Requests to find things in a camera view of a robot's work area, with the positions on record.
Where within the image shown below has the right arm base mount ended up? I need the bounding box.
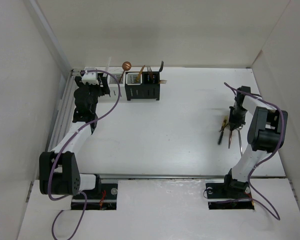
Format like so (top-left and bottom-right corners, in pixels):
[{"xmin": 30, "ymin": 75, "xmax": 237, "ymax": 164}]
[{"xmin": 205, "ymin": 182, "xmax": 255, "ymax": 210}]

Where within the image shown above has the white chopstick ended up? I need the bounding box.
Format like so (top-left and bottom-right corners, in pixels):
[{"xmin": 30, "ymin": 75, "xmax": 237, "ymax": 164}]
[{"xmin": 103, "ymin": 56, "xmax": 112, "ymax": 77}]

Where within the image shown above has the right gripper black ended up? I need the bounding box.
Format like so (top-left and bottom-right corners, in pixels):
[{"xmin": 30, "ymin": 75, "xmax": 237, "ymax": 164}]
[{"xmin": 228, "ymin": 105, "xmax": 248, "ymax": 130}]

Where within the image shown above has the aluminium rail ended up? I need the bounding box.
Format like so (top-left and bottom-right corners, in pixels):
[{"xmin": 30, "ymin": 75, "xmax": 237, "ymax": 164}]
[
  {"xmin": 97, "ymin": 173, "xmax": 286, "ymax": 181},
  {"xmin": 43, "ymin": 69, "xmax": 79, "ymax": 152}
]

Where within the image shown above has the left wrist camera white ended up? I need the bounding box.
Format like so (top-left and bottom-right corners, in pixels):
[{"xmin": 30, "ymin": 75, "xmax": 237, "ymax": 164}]
[{"xmin": 81, "ymin": 70, "xmax": 100, "ymax": 85}]

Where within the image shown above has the silver spoon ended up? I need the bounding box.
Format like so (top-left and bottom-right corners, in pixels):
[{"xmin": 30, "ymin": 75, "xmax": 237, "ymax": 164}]
[{"xmin": 236, "ymin": 126, "xmax": 243, "ymax": 156}]

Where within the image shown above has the aluminium rail front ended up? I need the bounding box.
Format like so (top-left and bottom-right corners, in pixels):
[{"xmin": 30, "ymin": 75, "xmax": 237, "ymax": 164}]
[{"xmin": 97, "ymin": 173, "xmax": 286, "ymax": 181}]

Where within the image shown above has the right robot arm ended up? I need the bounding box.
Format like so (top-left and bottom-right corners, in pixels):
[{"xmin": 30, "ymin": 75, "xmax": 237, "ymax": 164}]
[{"xmin": 221, "ymin": 83, "xmax": 288, "ymax": 197}]

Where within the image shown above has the white insert cup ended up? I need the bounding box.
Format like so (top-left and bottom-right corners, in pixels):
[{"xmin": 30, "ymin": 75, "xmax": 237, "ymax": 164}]
[{"xmin": 125, "ymin": 72, "xmax": 143, "ymax": 85}]

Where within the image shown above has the black utensil holder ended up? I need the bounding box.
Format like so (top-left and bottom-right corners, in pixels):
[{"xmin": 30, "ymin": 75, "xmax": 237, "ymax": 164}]
[{"xmin": 125, "ymin": 71, "xmax": 160, "ymax": 101}]

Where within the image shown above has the white utensil holder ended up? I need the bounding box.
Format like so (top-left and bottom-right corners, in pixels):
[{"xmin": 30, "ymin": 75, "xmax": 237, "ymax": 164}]
[{"xmin": 99, "ymin": 73, "xmax": 127, "ymax": 102}]

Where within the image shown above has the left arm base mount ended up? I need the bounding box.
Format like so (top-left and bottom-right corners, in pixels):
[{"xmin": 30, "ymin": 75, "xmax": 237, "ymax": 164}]
[{"xmin": 83, "ymin": 179, "xmax": 119, "ymax": 211}]

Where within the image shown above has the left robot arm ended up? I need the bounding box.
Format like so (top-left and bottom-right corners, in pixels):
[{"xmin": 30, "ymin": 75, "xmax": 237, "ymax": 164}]
[{"xmin": 39, "ymin": 72, "xmax": 110, "ymax": 199}]

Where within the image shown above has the aluminium rail left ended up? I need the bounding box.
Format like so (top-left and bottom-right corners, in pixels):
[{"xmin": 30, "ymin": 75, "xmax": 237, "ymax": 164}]
[{"xmin": 43, "ymin": 69, "xmax": 79, "ymax": 152}]

